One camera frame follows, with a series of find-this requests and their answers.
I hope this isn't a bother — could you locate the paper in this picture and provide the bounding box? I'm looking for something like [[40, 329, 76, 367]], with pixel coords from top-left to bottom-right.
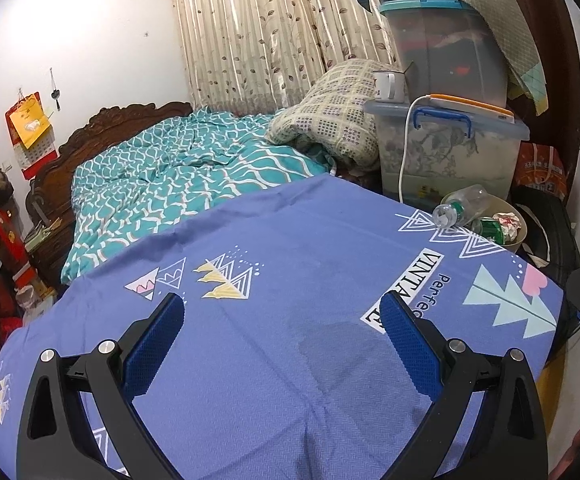
[[492, 211, 521, 243]]

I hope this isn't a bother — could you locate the black bag with white strap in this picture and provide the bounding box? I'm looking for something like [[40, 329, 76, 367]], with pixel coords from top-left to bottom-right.
[[510, 186, 580, 281]]

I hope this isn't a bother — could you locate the white enamel mug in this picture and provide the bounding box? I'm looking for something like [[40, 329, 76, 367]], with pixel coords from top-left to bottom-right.
[[373, 70, 407, 102]]

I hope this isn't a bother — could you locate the carved wooden headboard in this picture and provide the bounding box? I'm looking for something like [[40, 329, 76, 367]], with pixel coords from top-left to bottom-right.
[[24, 101, 194, 261]]

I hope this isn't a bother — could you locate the teal patterned duvet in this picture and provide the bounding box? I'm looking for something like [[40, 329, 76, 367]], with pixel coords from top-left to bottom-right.
[[60, 109, 338, 286]]

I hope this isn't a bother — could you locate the hanging wall ornament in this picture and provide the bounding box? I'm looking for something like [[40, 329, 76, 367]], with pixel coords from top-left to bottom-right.
[[48, 66, 63, 111]]

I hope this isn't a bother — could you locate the beige leaf-print curtain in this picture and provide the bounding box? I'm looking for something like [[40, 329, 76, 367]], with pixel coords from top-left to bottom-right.
[[167, 0, 403, 116]]

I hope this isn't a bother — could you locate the purple printed bedsheet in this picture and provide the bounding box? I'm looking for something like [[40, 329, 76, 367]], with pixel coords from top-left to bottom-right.
[[0, 172, 568, 480]]

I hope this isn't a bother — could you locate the clear plastic bottle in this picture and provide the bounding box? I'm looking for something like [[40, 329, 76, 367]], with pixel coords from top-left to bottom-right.
[[432, 185, 491, 231]]

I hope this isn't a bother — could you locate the checked folded blanket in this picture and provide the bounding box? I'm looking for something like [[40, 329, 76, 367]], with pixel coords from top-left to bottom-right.
[[265, 58, 383, 171]]

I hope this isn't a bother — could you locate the dark wooden cabinet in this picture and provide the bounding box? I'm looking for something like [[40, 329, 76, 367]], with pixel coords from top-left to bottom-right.
[[512, 0, 580, 226]]

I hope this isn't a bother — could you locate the clear storage box teal lid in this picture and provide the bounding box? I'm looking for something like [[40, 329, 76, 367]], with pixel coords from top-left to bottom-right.
[[379, 0, 513, 108]]

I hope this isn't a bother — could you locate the orange-edged white board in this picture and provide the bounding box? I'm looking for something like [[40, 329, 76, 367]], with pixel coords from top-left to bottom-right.
[[430, 92, 516, 122]]

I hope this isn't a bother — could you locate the clear storage box blue lid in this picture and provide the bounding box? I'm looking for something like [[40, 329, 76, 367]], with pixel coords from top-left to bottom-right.
[[363, 95, 531, 206]]

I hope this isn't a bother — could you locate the red gift box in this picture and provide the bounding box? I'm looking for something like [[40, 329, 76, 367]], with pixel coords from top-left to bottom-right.
[[0, 209, 38, 286]]

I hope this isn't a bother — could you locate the green drink can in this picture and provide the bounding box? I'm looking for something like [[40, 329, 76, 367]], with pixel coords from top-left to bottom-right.
[[472, 216, 508, 245]]

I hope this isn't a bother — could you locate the white cable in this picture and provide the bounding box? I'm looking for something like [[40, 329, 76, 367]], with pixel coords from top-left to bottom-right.
[[397, 94, 438, 203]]

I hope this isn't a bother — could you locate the orange printed bag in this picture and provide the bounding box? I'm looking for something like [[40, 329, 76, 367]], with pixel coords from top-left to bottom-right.
[[515, 141, 568, 201]]

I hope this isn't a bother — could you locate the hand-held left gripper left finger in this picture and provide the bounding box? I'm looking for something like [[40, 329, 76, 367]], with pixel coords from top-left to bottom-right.
[[16, 291, 187, 480]]

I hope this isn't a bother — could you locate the beige plastic bin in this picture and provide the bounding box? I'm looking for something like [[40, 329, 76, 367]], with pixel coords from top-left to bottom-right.
[[440, 190, 530, 253]]

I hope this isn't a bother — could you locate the red and yellow wall calendar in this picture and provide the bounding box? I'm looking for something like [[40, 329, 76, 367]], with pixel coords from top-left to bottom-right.
[[4, 91, 60, 180]]

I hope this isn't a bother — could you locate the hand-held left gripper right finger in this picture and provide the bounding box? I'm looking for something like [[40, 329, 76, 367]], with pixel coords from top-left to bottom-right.
[[379, 290, 551, 480]]

